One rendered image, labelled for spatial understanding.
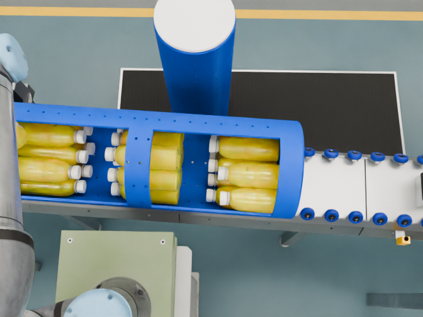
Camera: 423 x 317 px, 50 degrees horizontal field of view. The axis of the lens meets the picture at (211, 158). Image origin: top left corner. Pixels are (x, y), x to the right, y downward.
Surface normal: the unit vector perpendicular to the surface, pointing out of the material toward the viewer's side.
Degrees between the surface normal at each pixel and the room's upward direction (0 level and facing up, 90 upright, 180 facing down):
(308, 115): 0
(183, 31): 0
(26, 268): 76
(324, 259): 0
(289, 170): 16
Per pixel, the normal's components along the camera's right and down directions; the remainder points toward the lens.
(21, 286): 0.97, -0.05
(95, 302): 0.13, -0.25
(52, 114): 0.03, -0.73
